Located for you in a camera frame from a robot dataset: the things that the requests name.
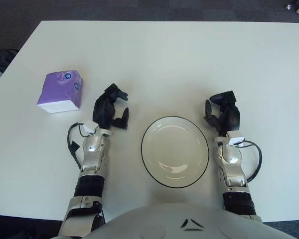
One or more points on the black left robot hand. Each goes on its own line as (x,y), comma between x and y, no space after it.
(104,109)

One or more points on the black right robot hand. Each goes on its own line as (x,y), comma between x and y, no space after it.
(230,117)

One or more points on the purple tissue paper pack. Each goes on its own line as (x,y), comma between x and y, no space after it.
(57,92)

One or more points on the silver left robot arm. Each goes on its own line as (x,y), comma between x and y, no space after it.
(92,147)

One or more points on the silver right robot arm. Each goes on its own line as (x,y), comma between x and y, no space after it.
(230,156)

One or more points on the white plate with black rim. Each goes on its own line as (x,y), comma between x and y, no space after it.
(174,149)

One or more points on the black bag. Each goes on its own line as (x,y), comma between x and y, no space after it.
(0,56)

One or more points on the silver robot torso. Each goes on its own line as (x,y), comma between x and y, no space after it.
(164,221)

